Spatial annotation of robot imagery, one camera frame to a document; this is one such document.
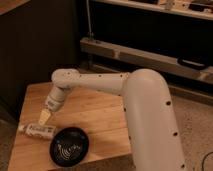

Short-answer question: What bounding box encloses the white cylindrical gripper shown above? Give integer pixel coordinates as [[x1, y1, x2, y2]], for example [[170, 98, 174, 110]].
[[38, 87, 69, 125]]

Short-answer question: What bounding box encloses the white plastic bottle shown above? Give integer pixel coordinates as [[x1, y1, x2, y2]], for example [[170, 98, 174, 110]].
[[18, 123, 56, 139]]

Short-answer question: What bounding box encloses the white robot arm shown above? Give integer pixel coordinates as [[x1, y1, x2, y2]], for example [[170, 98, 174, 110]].
[[39, 69, 187, 171]]

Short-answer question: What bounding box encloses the black ceramic bowl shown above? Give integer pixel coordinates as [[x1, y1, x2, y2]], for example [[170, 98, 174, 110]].
[[49, 127, 89, 167]]

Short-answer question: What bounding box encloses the wooden table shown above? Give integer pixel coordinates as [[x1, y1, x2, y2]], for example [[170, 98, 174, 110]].
[[8, 87, 130, 171]]

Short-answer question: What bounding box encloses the vertical metal pole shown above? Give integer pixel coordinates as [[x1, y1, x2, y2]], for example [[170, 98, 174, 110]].
[[86, 0, 93, 40]]

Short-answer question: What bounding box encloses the black handle on rail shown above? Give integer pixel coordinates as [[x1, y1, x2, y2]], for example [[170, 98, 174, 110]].
[[177, 58, 210, 70]]

